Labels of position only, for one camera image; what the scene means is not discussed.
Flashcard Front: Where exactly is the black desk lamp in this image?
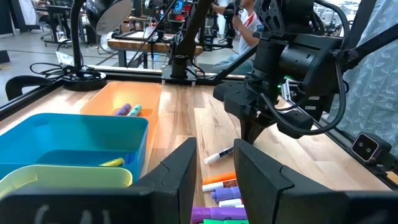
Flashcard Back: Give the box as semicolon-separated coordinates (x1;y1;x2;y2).
62;0;134;92

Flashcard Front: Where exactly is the light blue patterned curtain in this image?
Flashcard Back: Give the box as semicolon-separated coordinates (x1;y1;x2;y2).
337;0;398;147

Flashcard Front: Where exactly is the black metal table frame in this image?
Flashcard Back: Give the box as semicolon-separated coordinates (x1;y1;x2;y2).
0;26;398;190

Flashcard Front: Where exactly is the purple highlighter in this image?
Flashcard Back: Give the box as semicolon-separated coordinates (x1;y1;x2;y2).
114;103;132;116

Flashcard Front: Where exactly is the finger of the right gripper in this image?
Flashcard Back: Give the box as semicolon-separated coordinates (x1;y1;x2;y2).
239;119;253;144
250;120;269;142

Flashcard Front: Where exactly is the purple Sharpie marker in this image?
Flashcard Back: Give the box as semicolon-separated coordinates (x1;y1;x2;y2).
191;205;249;224

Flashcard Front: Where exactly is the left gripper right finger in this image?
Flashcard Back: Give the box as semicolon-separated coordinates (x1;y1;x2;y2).
233;139;398;224

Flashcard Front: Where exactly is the background wooden table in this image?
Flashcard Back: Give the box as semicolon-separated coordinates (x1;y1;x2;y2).
107;37;205;57

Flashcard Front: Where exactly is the black table clamp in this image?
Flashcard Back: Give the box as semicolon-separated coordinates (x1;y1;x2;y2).
4;75;53;101

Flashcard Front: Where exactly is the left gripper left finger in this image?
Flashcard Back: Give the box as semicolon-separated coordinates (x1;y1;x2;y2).
0;136;198;224

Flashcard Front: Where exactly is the black dry-erase marker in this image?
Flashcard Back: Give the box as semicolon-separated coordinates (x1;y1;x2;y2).
203;146;234;166

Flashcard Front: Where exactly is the table-level camera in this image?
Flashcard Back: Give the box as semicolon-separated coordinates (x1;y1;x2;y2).
350;133;392;164

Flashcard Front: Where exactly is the yellow highlighter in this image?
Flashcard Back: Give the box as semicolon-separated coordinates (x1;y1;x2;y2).
98;157;125;167

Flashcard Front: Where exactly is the orange plastic bin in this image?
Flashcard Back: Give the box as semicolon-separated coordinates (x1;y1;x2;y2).
80;81;163;150

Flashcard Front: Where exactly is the person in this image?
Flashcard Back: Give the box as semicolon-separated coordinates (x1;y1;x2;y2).
211;0;265;74

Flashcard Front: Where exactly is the teal highlighter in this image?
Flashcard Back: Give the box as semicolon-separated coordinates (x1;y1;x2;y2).
126;104;143;118

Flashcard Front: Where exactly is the black lamp cable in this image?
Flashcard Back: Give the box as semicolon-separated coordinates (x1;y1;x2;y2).
29;62;105;82

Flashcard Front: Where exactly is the yellow plastic bin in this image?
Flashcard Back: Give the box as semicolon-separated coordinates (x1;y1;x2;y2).
0;164;134;200

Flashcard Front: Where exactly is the white paper tag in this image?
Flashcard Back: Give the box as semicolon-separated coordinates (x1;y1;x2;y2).
55;51;75;67

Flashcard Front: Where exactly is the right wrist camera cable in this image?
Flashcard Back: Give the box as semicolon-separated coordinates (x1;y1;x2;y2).
259;0;351;137

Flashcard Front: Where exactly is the blue plastic bin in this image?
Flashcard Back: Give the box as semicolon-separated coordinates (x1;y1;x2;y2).
0;113;149;183

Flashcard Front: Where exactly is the red dry-erase marker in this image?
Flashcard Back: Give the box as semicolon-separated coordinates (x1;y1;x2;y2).
201;179;239;193

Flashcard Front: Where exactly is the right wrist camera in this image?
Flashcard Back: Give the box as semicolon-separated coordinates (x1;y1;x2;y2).
276;109;314;140

